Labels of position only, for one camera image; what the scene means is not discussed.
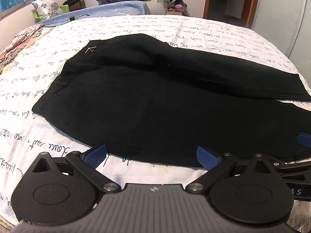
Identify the white script-print bedsheet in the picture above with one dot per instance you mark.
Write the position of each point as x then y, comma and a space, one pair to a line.
25, 134

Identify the blue dotted blanket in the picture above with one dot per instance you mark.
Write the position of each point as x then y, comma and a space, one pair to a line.
106, 10

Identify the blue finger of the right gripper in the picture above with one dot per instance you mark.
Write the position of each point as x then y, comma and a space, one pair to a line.
304, 139

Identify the wooden door frame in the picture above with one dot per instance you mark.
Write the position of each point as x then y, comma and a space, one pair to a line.
235, 12

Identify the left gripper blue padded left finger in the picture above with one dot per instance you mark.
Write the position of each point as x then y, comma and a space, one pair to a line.
94, 156

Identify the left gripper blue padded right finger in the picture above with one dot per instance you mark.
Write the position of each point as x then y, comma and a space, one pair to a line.
208, 158

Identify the floral pillow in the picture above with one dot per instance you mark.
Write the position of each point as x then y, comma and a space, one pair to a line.
43, 7

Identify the colourful patchwork quilt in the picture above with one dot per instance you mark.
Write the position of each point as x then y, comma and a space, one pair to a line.
23, 40

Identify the green plastic stool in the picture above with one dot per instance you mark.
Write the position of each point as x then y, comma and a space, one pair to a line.
64, 9

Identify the frosted sliding wardrobe door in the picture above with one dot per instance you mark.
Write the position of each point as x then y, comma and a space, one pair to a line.
279, 21

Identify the dark bag by wall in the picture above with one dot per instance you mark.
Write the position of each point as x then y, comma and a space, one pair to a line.
75, 4

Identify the black pants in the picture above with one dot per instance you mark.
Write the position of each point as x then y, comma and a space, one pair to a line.
151, 102

